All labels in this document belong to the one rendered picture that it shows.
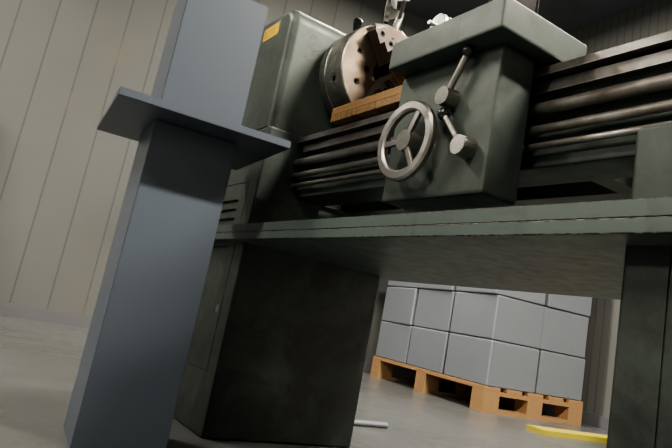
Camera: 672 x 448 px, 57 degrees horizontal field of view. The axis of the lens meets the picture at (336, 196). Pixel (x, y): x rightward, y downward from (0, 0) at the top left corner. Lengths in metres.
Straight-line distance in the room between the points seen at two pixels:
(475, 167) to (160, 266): 0.76
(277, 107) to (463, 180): 0.88
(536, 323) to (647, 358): 3.37
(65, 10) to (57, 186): 1.20
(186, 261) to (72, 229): 2.99
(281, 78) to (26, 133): 2.86
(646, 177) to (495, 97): 0.31
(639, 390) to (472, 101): 0.53
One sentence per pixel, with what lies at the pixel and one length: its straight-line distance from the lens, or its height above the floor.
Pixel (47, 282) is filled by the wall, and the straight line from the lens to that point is 4.41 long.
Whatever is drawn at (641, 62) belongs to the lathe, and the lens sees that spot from 1.05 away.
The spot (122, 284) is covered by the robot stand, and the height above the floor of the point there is 0.35.
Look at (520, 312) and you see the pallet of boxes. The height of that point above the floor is 0.63.
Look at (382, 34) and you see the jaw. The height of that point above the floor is 1.18.
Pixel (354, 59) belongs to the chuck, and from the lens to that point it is 1.78.
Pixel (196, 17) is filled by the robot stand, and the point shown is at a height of 1.00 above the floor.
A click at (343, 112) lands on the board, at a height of 0.88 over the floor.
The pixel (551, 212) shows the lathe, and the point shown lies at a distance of 0.85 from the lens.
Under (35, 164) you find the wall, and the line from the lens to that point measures 4.45.
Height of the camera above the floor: 0.36
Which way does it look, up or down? 11 degrees up
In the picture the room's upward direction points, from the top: 11 degrees clockwise
